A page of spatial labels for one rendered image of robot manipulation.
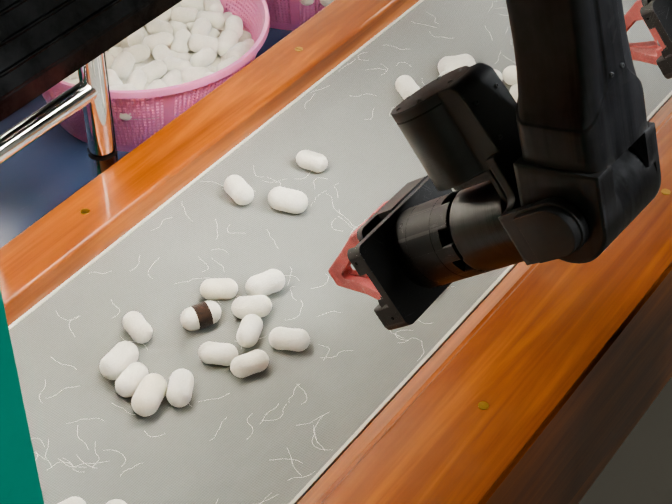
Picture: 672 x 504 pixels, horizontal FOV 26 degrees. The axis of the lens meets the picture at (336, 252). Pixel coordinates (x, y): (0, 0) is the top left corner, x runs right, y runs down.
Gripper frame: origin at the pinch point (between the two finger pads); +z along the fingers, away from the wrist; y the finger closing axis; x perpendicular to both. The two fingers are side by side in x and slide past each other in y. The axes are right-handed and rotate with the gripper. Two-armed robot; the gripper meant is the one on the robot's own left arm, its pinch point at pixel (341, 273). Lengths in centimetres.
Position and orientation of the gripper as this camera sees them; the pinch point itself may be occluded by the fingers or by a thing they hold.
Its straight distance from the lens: 105.9
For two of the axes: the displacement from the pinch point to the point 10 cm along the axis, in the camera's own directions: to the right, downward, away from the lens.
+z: -6.1, 2.1, 7.6
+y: -5.7, 5.4, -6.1
